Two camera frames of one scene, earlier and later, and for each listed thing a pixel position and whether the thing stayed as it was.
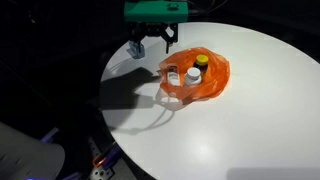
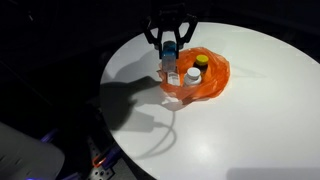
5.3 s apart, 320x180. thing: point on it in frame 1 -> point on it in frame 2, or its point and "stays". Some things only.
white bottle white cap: [193, 76] stays
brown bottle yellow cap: [201, 62] stays
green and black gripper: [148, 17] -> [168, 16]
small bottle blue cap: [134, 50] -> [169, 56]
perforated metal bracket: [96, 173] stays
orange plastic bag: [214, 79] stays
